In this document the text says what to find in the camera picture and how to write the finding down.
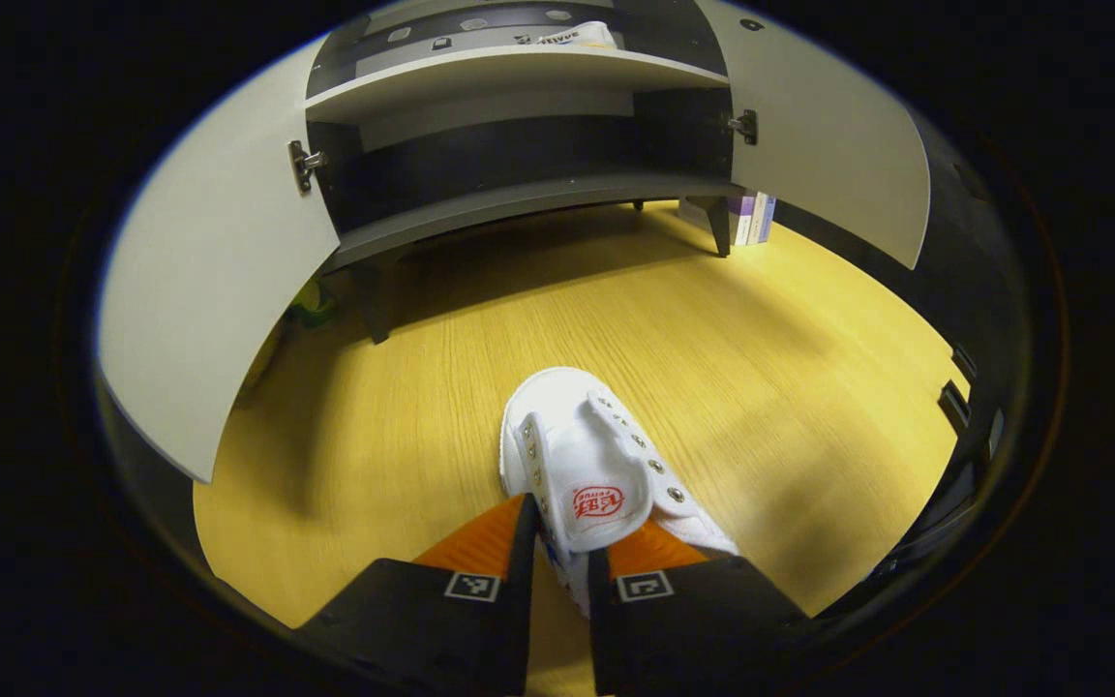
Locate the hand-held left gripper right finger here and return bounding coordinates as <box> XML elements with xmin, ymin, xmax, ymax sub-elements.
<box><xmin>587</xmin><ymin>518</ymin><xmax>810</xmax><ymax>697</ymax></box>

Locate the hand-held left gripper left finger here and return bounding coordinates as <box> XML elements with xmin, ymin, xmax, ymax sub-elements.
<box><xmin>296</xmin><ymin>492</ymin><xmax>539</xmax><ymax>697</ymax></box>

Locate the white canvas shoe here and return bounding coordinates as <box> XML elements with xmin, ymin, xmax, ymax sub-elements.
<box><xmin>536</xmin><ymin>21</ymin><xmax>618</xmax><ymax>49</ymax></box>
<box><xmin>499</xmin><ymin>366</ymin><xmax>740</xmax><ymax>621</ymax></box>

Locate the white shoe cabinet door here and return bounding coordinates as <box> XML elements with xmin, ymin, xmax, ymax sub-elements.
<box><xmin>693</xmin><ymin>0</ymin><xmax>933</xmax><ymax>270</ymax></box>
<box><xmin>96</xmin><ymin>37</ymin><xmax>341</xmax><ymax>483</ymax></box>

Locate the grey white shoe cabinet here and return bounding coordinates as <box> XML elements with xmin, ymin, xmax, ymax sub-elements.
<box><xmin>304</xmin><ymin>0</ymin><xmax>747</xmax><ymax>345</ymax></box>

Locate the yellow plush toy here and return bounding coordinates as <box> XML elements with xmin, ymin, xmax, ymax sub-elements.
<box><xmin>238</xmin><ymin>279</ymin><xmax>338</xmax><ymax>406</ymax></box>

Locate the row of books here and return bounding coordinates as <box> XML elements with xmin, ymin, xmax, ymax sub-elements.
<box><xmin>678</xmin><ymin>192</ymin><xmax>778</xmax><ymax>246</ymax></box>

